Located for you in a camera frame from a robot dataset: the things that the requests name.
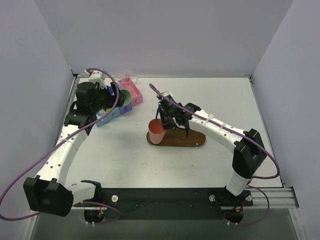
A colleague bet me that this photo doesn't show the pink plastic cup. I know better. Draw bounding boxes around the pink plastic cup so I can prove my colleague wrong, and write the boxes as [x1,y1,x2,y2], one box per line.
[148,118,166,145]

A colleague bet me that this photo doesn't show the clear textured plastic box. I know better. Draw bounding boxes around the clear textured plastic box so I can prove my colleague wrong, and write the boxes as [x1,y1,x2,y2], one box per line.
[113,68,139,86]

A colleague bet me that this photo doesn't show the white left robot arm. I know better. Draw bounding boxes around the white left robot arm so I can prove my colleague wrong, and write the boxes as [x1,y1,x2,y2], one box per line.
[23,79,126,217]

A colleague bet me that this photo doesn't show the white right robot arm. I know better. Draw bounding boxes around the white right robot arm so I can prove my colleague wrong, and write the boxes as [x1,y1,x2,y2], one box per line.
[157,99,267,197]

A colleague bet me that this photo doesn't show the oval wooden tray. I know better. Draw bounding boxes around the oval wooden tray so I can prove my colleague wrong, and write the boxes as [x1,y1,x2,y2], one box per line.
[146,129,206,148]

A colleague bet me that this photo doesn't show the blue compartment organizer box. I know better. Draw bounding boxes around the blue compartment organizer box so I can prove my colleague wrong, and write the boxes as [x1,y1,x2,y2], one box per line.
[94,86,133,128]

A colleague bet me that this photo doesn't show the pink drawer box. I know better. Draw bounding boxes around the pink drawer box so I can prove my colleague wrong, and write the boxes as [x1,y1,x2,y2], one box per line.
[119,76,143,107]

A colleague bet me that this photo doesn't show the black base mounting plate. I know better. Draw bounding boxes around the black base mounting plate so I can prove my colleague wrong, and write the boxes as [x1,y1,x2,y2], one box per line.
[76,187,253,223]

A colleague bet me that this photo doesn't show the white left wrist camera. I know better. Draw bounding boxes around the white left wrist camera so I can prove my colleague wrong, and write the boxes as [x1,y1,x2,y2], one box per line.
[88,70,107,89]

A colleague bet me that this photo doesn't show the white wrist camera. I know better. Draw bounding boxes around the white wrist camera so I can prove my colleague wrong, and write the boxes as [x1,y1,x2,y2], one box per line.
[88,70,107,89]
[156,91,174,104]

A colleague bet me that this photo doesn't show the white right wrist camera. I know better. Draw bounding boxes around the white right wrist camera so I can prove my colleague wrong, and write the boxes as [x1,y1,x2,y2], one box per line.
[156,91,174,104]

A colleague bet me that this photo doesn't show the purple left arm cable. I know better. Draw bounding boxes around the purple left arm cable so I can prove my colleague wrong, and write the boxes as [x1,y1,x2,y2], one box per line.
[0,67,126,225]

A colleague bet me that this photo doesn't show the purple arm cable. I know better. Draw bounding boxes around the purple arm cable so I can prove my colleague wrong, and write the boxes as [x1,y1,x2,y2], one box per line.
[0,67,126,225]
[149,83,281,227]

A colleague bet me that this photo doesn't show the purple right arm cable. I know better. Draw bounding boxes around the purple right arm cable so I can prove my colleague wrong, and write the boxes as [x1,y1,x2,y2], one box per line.
[149,83,281,227]

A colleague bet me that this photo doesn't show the aluminium frame rail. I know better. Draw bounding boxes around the aluminium frame rail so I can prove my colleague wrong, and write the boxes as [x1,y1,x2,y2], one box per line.
[250,187,300,209]

